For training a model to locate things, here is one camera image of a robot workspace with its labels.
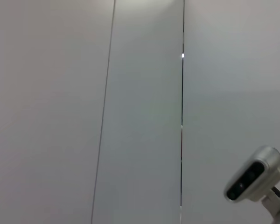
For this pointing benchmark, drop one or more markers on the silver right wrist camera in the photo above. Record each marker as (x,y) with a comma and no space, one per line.
(263,158)

